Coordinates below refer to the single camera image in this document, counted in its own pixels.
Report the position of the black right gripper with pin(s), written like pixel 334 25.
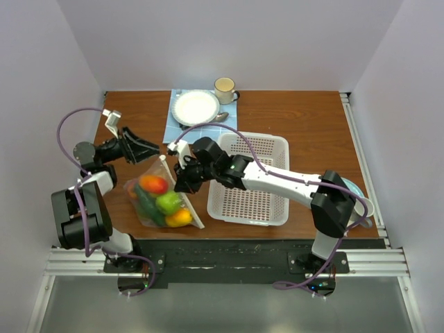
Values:
pixel 183 182

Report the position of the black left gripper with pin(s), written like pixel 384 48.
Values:
pixel 139 148

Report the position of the clear zip top bag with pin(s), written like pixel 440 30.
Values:
pixel 160 168

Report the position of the red orange fake mango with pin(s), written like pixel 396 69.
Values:
pixel 153 184

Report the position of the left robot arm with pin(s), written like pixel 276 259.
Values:
pixel 81 217

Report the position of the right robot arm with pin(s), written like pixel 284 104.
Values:
pixel 330 201

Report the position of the green fake apple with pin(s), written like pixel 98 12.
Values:
pixel 169 203

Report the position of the yellow orange fake fruit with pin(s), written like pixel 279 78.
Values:
pixel 179 219

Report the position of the dark green fake cucumber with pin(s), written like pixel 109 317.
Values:
pixel 147 210

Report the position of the blue checkered placemat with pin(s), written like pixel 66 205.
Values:
pixel 172 130

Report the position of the white perforated plastic basket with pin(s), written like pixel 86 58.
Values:
pixel 259 203

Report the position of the white round plate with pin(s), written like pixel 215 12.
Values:
pixel 195 106

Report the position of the metal spoon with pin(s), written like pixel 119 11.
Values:
pixel 221 117

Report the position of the cream enamel mug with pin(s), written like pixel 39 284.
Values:
pixel 224 90

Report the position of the cream and blue saucer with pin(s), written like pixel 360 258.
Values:
pixel 353 188

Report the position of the grey ceramic cup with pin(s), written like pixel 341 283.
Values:
pixel 363 211

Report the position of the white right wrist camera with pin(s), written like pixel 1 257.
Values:
pixel 181 150

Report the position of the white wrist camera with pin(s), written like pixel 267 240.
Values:
pixel 112 120
pixel 181 150

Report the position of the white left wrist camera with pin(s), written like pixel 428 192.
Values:
pixel 112 120

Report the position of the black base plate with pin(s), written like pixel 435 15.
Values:
pixel 237 261

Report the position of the aluminium frame rail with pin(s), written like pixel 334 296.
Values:
pixel 227 286

